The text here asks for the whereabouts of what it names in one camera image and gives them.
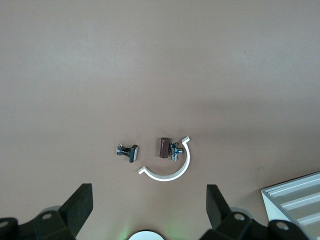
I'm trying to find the brown block with screw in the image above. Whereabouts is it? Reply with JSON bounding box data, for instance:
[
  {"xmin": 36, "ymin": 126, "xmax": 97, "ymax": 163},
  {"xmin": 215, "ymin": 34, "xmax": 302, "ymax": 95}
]
[{"xmin": 157, "ymin": 136, "xmax": 171, "ymax": 159}]

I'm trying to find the black square push button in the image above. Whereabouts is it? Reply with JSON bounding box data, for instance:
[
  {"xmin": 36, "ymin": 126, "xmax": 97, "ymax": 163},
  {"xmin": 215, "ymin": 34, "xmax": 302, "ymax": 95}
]
[{"xmin": 116, "ymin": 143, "xmax": 140, "ymax": 164}]

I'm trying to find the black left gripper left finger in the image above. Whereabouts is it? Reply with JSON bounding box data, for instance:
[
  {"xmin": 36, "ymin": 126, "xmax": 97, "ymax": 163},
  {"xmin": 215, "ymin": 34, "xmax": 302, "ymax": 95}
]
[{"xmin": 0, "ymin": 183, "xmax": 94, "ymax": 240}]

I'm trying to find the white curved pipe clamp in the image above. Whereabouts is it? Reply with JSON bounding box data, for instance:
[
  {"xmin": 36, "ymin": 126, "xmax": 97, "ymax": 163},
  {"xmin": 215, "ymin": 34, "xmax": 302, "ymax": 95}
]
[{"xmin": 137, "ymin": 135, "xmax": 192, "ymax": 182}]

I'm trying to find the chrome valve fitting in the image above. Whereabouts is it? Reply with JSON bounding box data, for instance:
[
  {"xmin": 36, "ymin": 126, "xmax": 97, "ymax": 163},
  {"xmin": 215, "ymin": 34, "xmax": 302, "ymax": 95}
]
[{"xmin": 168, "ymin": 141, "xmax": 185, "ymax": 162}]

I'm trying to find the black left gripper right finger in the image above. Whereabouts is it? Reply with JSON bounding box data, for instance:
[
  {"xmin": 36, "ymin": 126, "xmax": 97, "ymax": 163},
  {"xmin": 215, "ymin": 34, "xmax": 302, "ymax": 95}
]
[{"xmin": 206, "ymin": 184, "xmax": 313, "ymax": 240}]

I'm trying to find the white divided plastic bin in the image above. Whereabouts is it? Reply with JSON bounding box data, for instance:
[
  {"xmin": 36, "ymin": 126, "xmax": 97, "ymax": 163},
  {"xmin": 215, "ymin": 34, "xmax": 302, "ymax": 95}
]
[{"xmin": 261, "ymin": 171, "xmax": 320, "ymax": 240}]

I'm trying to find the brown table mat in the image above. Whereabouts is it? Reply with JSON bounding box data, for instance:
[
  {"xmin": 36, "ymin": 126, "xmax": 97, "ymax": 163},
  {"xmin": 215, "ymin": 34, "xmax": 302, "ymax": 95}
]
[{"xmin": 0, "ymin": 0, "xmax": 320, "ymax": 240}]

